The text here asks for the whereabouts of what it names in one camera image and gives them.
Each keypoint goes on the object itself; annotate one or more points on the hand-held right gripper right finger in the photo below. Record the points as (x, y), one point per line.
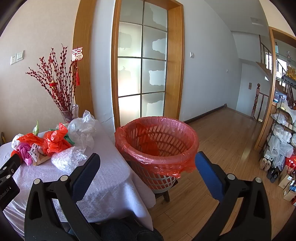
(205, 171)

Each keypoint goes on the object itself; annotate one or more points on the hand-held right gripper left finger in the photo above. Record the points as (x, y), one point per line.
(87, 171)

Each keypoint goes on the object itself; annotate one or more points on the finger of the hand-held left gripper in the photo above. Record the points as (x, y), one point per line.
(10, 164)

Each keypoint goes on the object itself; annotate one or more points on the pink plastic bag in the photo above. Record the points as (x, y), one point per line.
(23, 149)

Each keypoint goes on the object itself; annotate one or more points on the black spotted white paper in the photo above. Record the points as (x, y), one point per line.
(34, 150)

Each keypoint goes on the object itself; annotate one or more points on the red plastic basket liner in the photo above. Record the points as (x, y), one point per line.
(175, 165)

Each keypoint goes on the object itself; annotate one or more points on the red plastic bag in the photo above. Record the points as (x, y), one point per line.
(55, 139)
(29, 138)

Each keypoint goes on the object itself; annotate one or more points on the green plastic bag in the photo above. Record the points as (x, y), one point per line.
(68, 138)

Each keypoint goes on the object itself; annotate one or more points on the white plastic lattice basket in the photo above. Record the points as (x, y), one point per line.
(161, 183)

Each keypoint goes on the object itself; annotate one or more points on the white tablecloth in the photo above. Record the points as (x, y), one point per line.
(104, 180)

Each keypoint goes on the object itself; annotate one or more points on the clear bubble wrap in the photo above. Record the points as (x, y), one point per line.
(67, 160)

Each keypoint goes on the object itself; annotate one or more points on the white plastic bag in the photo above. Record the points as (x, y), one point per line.
(16, 141)

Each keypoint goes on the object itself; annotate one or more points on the brown paper bag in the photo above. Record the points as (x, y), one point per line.
(40, 160)

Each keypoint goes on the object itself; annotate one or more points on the clear plastic bag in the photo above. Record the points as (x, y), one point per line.
(82, 129)

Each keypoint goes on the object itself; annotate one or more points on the light green plastic scrap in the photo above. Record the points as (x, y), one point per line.
(35, 129)

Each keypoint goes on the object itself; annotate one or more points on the glass vase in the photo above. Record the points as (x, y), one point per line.
(68, 115)

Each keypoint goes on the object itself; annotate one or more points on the beige boots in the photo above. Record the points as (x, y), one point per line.
(264, 164)

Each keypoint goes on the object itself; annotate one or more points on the person's leg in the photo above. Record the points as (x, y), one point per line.
(120, 231)

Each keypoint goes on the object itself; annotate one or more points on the black shoes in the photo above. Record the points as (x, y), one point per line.
(274, 175)

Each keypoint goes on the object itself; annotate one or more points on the white plastic bags on rack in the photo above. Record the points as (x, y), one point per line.
(279, 141)

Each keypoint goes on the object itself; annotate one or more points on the cardboard box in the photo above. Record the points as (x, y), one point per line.
(286, 183)

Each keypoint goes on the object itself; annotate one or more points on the small red lantern ornament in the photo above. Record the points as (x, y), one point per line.
(53, 84)

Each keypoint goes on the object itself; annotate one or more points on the red berry branches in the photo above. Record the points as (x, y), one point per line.
(60, 76)

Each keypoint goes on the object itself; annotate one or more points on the wooden stair railing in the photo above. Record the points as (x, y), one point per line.
(266, 58)

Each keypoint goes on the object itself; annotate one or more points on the golden ornament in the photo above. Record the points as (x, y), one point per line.
(291, 73)

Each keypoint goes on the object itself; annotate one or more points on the wooden partition frame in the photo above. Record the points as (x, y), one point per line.
(262, 129)

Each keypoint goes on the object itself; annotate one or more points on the wooden newel post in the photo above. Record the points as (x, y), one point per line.
(255, 102)

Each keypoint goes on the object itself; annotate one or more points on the white wall socket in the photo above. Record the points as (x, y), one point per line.
(13, 60)

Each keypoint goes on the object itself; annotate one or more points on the red wall ornament with tassel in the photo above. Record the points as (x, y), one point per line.
(77, 56)

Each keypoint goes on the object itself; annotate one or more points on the frosted glass door wooden frame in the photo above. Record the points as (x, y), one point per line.
(141, 58)

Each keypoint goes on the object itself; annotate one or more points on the wooden wall trim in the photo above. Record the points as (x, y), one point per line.
(83, 34)

